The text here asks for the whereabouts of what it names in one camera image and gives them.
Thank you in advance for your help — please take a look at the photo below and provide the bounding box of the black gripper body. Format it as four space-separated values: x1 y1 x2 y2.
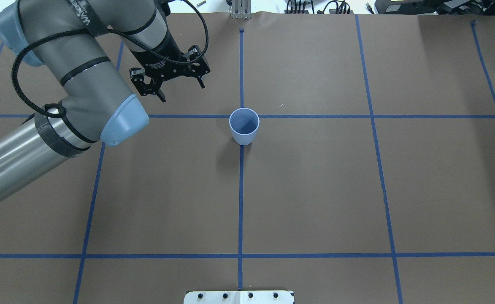
130 45 211 92

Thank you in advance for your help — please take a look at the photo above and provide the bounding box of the blue cup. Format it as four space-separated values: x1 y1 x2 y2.
229 107 260 146

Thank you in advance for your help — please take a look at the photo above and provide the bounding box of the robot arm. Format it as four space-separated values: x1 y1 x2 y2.
0 0 210 202

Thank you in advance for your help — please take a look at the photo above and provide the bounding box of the black usb hub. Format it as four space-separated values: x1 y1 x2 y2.
284 0 315 14

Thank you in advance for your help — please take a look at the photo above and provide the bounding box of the black laptop monitor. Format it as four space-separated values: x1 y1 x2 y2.
374 0 495 16

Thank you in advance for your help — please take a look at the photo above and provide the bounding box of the aluminium frame post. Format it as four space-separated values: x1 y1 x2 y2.
226 0 252 20

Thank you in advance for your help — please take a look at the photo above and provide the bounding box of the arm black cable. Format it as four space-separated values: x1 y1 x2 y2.
12 0 209 119

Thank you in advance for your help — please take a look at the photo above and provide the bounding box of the white pedestal column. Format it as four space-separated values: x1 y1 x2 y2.
183 290 295 304

